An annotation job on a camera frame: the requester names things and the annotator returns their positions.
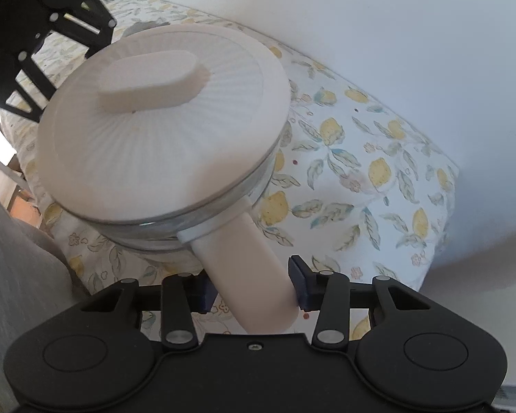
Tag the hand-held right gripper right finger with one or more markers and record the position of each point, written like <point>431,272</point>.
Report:
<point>299,286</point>

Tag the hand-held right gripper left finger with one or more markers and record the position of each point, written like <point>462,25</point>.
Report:
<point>205,294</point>

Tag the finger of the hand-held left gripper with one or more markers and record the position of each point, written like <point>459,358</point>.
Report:
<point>32,88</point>
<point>84,17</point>

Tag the white ribbed container lid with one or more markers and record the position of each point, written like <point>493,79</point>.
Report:
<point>155,120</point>

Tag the wooden chair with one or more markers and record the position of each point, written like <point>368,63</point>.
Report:
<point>13,189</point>

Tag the lemon print tablecloth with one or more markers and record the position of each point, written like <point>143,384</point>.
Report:
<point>370,172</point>

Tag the grey sofa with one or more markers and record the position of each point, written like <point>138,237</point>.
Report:
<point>21,275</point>

